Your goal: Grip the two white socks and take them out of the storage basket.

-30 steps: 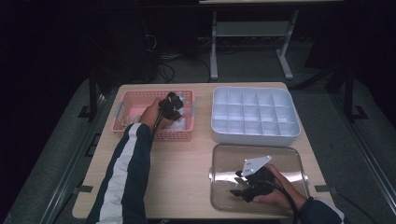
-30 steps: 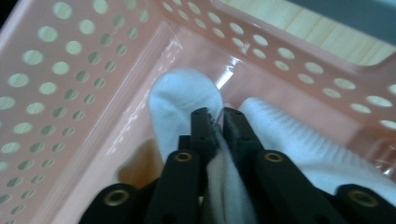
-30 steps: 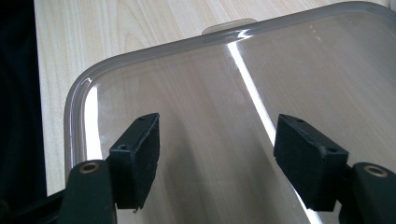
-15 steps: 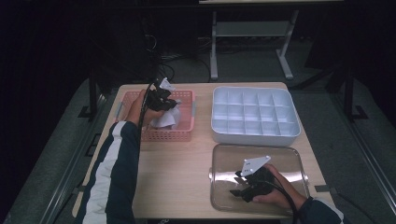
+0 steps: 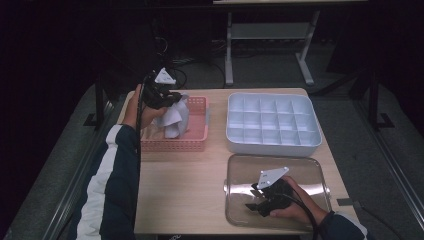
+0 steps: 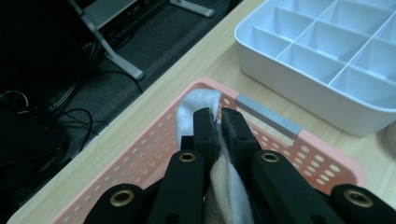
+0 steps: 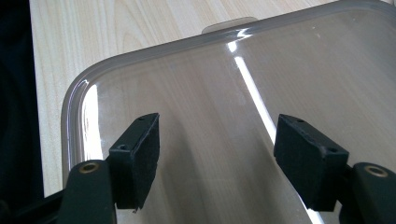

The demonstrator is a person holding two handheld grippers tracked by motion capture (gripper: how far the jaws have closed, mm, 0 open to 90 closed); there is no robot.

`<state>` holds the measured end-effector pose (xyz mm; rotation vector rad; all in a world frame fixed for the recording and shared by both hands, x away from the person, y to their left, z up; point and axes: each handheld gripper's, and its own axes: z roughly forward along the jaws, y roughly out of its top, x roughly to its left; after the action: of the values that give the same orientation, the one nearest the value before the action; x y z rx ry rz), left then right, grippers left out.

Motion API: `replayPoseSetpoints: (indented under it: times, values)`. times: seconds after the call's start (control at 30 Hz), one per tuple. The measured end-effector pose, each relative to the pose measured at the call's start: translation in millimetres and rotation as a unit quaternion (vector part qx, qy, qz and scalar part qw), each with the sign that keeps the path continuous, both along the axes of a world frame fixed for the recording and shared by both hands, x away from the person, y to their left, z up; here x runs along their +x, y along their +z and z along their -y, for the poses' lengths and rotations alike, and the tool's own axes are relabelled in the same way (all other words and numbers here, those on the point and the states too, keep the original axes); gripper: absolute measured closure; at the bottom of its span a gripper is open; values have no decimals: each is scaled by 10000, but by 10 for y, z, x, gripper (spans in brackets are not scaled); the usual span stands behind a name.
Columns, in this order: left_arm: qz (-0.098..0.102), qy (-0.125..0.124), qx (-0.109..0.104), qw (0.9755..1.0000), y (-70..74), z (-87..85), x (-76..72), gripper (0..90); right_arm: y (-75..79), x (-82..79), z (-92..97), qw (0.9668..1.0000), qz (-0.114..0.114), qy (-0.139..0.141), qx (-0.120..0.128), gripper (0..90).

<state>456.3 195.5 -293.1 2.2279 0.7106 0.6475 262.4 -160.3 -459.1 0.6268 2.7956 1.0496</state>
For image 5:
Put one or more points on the white metal desk frame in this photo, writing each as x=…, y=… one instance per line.
x=266, y=31

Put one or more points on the clear plastic box lid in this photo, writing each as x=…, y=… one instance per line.
x=240, y=173

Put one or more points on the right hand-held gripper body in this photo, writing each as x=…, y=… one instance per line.
x=278, y=196

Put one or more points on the black metal stand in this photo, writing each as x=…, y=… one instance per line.
x=374, y=100
x=99, y=100

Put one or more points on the aluminium floor rail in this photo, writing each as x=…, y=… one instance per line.
x=66, y=186
x=393, y=166

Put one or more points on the person's right hand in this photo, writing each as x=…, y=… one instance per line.
x=301, y=203

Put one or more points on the pink plastic basket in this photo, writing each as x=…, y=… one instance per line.
x=196, y=140

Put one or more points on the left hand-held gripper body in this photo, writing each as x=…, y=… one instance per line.
x=155, y=95

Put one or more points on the white compartment storage box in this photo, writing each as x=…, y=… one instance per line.
x=273, y=116

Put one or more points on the person's left hand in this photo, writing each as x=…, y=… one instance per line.
x=133, y=110

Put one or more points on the grey tape strip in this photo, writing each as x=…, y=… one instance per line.
x=346, y=202

